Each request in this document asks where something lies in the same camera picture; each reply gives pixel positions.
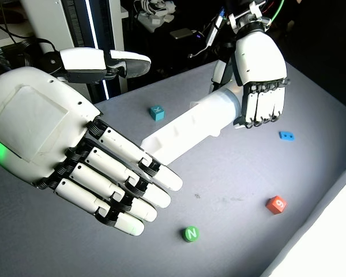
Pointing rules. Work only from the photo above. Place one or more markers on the white backdrop panel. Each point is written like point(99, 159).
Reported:
point(328, 236)

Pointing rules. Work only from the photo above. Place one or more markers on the pile of white clutter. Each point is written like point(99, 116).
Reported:
point(155, 17)

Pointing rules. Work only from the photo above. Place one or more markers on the red number block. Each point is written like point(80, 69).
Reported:
point(276, 205)

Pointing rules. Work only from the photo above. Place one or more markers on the teal letter K block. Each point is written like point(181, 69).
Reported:
point(157, 113)

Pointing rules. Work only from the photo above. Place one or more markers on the white column with blue strip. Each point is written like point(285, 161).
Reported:
point(54, 26)

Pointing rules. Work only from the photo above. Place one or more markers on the grey table cloth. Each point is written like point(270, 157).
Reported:
point(233, 179)

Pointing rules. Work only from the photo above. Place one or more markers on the silver flat box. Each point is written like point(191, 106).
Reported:
point(181, 33)

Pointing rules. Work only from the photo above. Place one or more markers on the large white plastic syringe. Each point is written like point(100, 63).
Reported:
point(190, 130)

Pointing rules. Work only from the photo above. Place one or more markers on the blue two-hole flat block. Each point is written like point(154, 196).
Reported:
point(287, 136)

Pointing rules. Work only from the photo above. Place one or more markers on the green letter N cylinder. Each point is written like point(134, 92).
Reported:
point(191, 233)

